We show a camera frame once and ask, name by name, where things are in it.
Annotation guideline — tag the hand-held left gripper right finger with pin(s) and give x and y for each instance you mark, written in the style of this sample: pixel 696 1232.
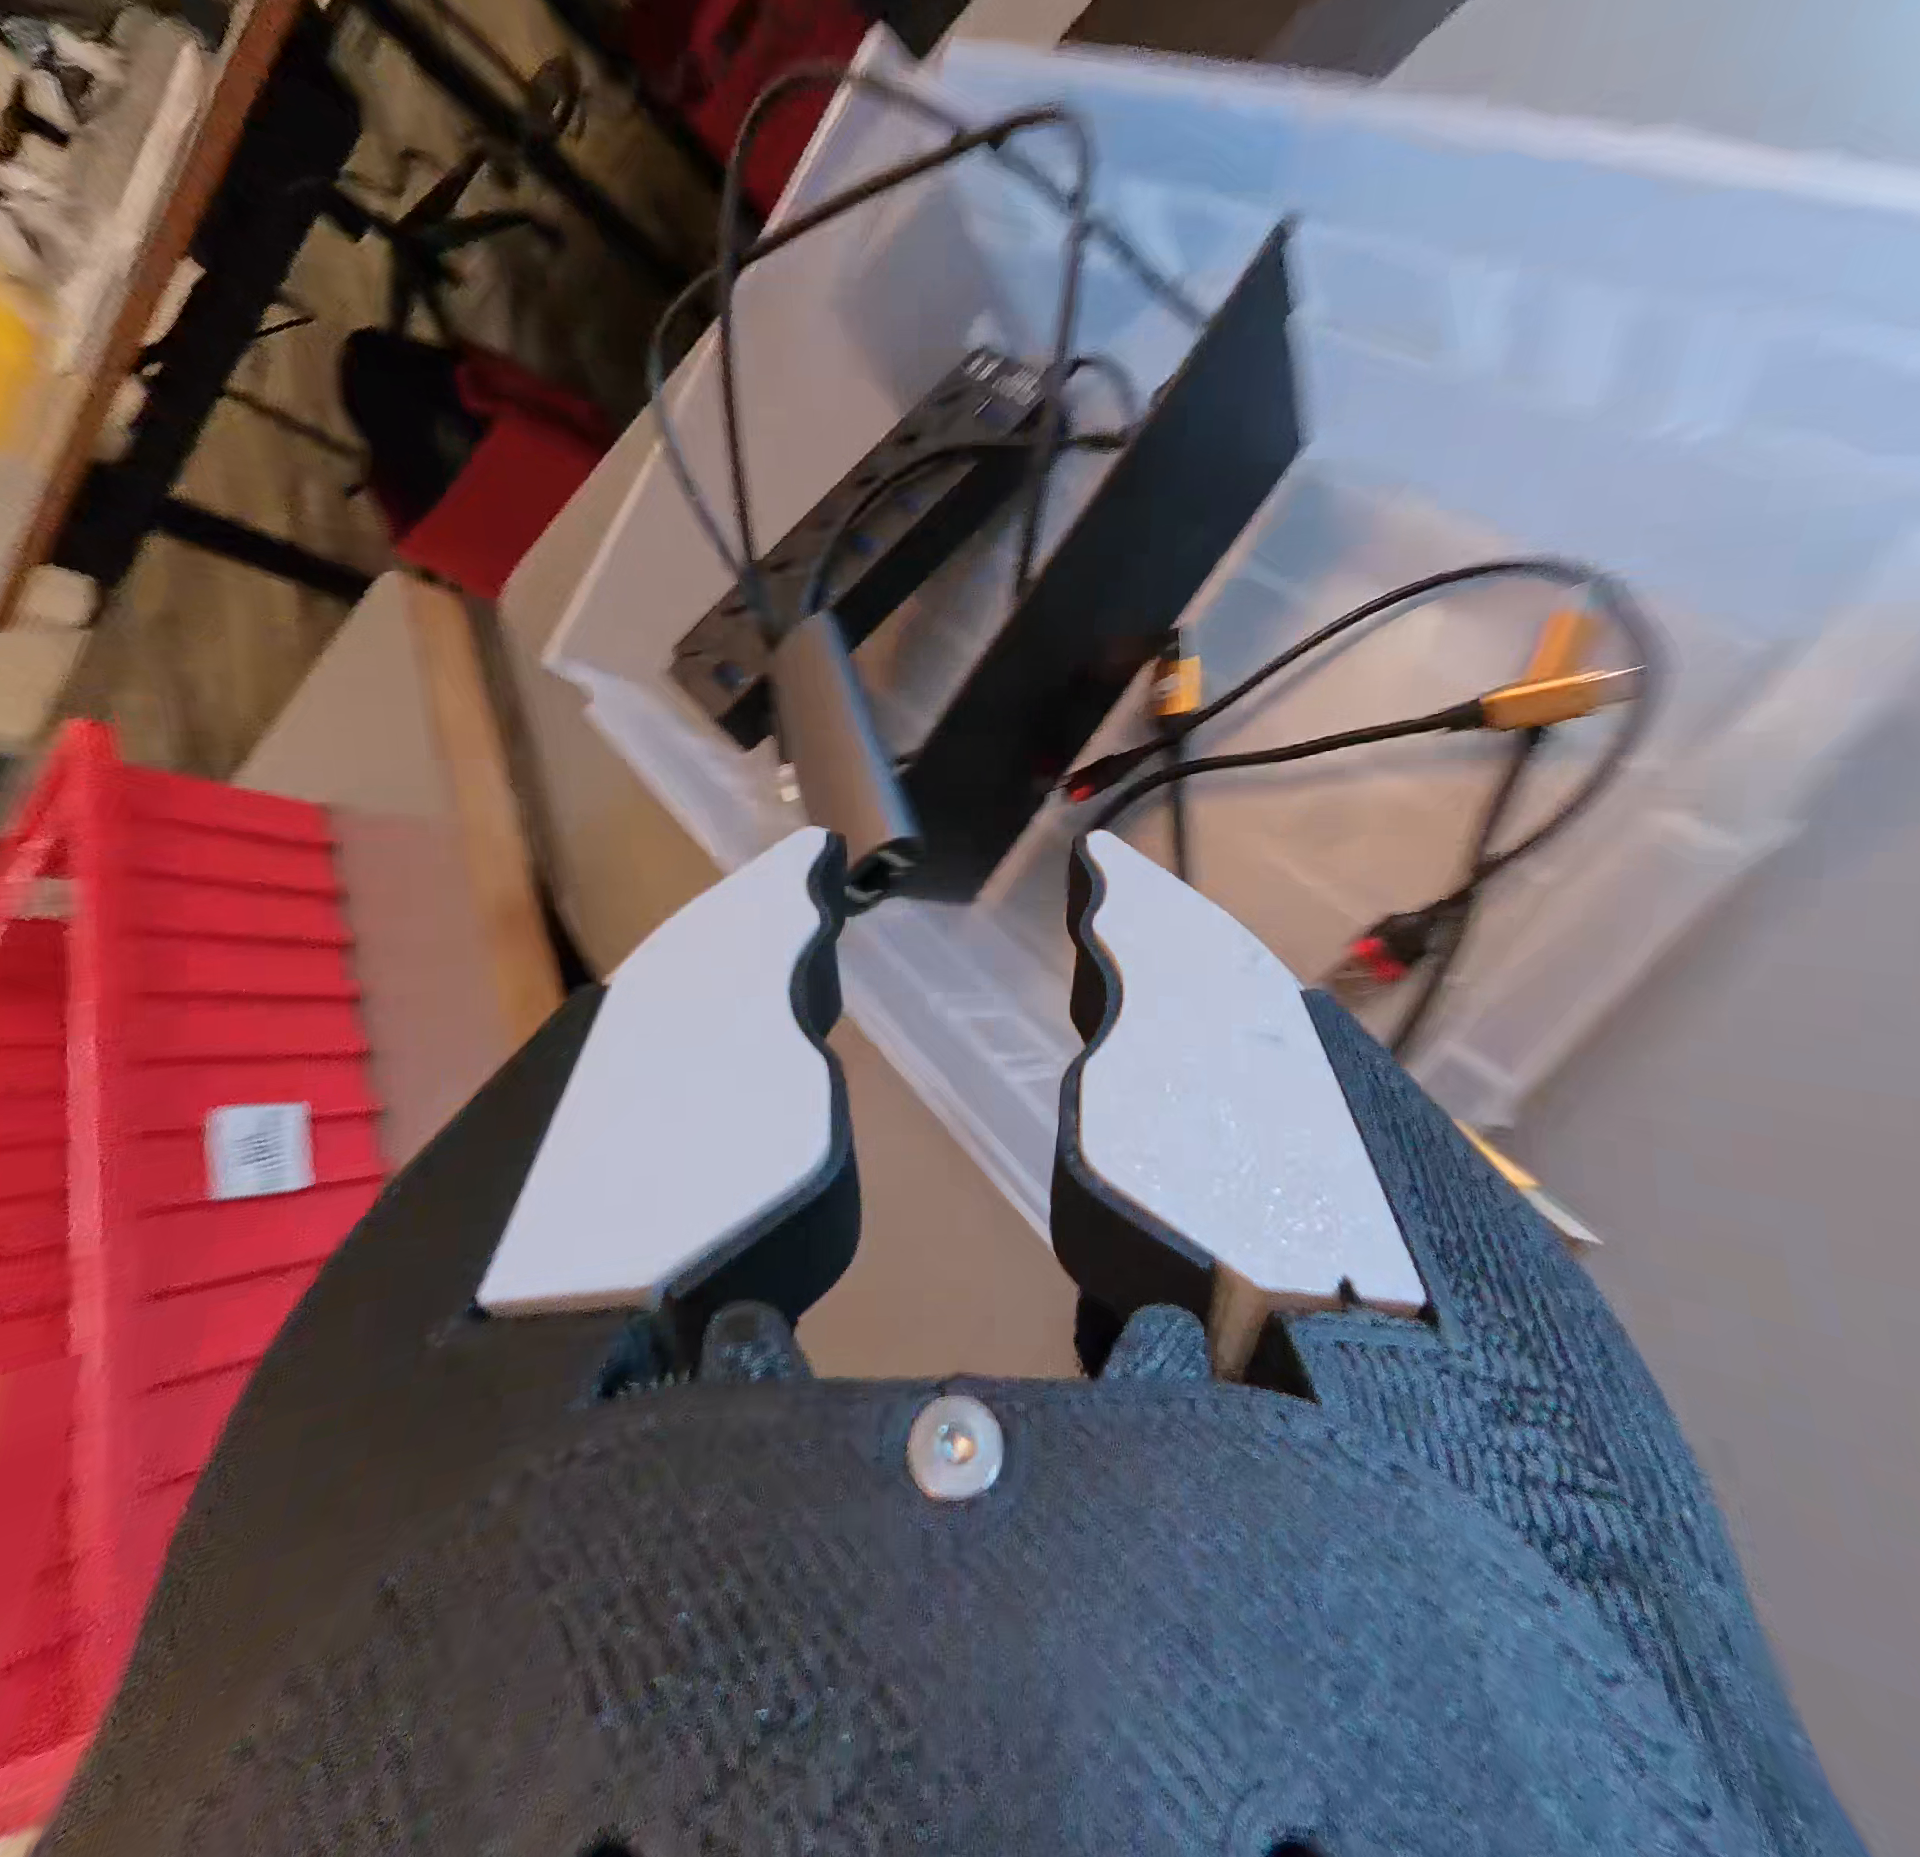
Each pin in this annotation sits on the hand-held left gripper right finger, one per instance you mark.
pixel 1243 1123

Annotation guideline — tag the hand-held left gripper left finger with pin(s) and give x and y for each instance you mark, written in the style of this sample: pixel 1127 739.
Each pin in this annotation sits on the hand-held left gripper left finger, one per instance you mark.
pixel 674 1123

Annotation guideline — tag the grey aluminium usb hub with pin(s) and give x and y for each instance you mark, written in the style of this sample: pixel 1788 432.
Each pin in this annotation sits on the grey aluminium usb hub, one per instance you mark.
pixel 839 748

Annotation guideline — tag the clear plastic bin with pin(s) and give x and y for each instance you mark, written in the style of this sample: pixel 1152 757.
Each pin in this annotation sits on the clear plastic bin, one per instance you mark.
pixel 1497 388

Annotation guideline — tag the pale wooden board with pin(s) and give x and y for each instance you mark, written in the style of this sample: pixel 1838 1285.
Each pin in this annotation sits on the pale wooden board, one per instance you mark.
pixel 450 776

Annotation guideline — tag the ribbed red bin white label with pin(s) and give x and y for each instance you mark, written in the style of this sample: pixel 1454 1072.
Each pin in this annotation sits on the ribbed red bin white label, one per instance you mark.
pixel 151 988

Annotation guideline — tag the black divider panel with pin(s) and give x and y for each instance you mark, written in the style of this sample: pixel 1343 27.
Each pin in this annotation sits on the black divider panel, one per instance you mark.
pixel 1127 583

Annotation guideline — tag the red bag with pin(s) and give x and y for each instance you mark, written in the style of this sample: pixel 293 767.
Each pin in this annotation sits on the red bag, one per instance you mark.
pixel 735 27

